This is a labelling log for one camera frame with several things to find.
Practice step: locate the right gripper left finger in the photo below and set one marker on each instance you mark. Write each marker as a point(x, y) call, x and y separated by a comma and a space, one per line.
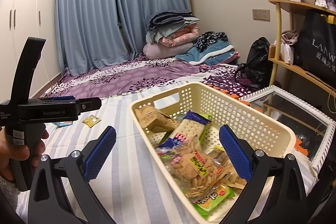
point(48, 202)

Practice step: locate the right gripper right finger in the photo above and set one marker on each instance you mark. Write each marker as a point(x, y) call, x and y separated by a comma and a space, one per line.
point(286, 202)

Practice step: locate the small yellow snack packet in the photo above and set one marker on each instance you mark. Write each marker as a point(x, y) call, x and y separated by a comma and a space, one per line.
point(91, 120)

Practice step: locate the green yellow biscuit pack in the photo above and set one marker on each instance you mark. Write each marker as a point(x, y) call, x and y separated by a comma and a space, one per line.
point(209, 203)

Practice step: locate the clear biscuit packet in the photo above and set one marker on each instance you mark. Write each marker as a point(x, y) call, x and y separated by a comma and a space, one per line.
point(219, 155)

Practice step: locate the round rice cracker bag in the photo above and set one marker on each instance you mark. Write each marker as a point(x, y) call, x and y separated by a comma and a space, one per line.
point(198, 172)

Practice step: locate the brown paper snack bag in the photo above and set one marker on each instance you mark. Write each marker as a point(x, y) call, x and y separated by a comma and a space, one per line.
point(155, 120)

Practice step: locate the blue soda cracker pack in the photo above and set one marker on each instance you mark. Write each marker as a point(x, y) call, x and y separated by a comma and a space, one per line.
point(183, 132)

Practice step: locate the cream perforated plastic basket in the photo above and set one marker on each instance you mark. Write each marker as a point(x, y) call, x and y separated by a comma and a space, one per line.
point(258, 129)

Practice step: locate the light blue snack bag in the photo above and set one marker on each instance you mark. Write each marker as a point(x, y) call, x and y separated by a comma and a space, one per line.
point(63, 124)

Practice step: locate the left hand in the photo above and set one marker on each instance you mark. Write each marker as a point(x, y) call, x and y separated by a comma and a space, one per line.
point(20, 153)

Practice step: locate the white framed mirror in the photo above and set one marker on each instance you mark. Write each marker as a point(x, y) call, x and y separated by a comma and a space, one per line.
point(314, 128)

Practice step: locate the purple floral bedspread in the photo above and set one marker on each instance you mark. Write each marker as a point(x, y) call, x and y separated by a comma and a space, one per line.
point(141, 74)

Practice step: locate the white wardrobe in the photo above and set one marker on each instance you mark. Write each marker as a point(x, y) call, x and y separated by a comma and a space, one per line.
point(21, 19)

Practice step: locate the black handbag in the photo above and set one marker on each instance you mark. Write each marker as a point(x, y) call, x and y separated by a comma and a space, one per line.
point(257, 71)

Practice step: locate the blue-grey curtain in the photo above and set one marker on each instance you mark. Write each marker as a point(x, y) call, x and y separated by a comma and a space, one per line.
point(97, 33)

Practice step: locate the mauve pillow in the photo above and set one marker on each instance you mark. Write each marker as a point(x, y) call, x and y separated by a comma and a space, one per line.
point(159, 51)

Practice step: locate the black Lanwei shopping bag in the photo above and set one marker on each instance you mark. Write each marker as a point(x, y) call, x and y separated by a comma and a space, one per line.
point(314, 50)

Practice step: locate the teal blue blanket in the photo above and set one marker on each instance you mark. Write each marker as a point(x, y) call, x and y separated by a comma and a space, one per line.
point(195, 57)

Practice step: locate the pink cloth on shelf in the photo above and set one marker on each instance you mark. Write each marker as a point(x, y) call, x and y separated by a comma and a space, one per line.
point(289, 37)

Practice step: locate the folded dark grey blanket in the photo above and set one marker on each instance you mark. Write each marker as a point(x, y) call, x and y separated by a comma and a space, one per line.
point(163, 18)

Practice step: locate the black white patterned cloth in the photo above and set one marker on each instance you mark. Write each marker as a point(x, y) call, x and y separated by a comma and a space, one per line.
point(209, 38)

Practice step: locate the pink folded quilt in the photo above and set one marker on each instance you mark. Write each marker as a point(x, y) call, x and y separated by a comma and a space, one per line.
point(185, 35)

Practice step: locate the wall socket panel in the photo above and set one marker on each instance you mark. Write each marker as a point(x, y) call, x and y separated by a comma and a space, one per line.
point(260, 14)

